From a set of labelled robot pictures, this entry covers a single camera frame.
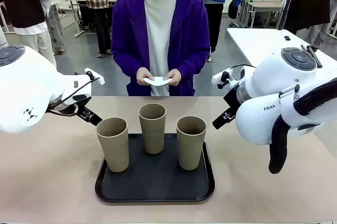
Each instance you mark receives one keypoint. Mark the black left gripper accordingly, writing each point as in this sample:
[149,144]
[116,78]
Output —
[80,98]

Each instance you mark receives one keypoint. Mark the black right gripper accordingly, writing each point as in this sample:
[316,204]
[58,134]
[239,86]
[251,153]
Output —
[231,97]

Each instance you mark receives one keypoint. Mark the tall beige cup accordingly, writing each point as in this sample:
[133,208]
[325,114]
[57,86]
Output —
[153,134]
[190,150]
[114,150]

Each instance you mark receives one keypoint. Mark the white scalloped paper coaster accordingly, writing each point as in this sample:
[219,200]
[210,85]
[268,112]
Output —
[158,82]

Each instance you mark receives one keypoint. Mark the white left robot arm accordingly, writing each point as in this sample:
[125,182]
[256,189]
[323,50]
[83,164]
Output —
[26,90]

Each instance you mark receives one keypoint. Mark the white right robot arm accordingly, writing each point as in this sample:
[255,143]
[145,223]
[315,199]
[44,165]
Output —
[271,82]

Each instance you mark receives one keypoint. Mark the purple-sleeved left forearm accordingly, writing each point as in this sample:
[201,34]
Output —
[192,62]

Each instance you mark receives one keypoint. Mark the purple-sleeved right forearm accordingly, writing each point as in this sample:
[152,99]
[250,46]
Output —
[126,63]

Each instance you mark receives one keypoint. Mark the person's left hand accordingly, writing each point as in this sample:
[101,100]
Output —
[176,76]

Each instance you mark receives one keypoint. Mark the person's right hand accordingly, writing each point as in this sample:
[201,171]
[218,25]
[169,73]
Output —
[142,74]

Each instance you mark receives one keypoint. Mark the black plastic tray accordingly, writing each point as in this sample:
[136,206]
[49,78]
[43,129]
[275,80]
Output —
[158,182]

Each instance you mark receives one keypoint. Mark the person in grey trousers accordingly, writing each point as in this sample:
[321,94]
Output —
[56,24]

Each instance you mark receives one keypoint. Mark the small black clip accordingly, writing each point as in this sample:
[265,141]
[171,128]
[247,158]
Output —
[287,38]

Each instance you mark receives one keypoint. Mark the black hanging bag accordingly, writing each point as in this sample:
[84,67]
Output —
[232,9]

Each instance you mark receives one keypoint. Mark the black folded tripod tool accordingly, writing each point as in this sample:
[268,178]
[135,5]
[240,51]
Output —
[314,55]

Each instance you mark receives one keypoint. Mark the person in purple hoodie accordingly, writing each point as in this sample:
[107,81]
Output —
[160,24]

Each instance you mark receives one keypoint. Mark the white cylindrical air purifier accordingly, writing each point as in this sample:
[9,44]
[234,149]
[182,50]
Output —
[2,37]

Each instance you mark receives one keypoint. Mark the white background workbench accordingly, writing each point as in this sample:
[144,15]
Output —
[263,4]

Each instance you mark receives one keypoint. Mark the person in dark coat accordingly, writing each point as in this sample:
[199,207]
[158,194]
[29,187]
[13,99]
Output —
[305,3]

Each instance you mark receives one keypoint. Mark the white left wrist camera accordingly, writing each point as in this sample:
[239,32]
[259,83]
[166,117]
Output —
[98,80]

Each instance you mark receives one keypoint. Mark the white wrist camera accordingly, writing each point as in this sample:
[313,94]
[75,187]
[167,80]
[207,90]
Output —
[219,76]
[98,80]

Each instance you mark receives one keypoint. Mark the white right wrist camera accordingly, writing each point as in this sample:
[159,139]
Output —
[219,76]

